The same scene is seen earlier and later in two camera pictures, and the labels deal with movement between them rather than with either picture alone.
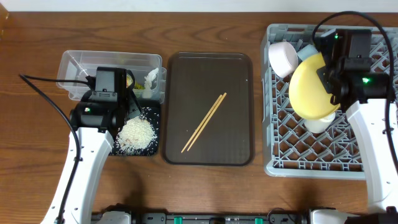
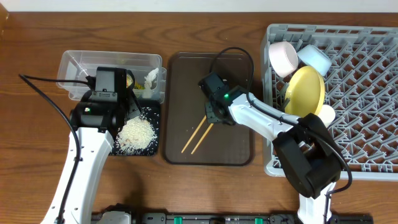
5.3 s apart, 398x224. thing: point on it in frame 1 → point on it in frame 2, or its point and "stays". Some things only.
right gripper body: (324, 73) → (210, 112)
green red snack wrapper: (129, 81) stays
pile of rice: (136, 134) stays
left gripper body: (133, 109) stays
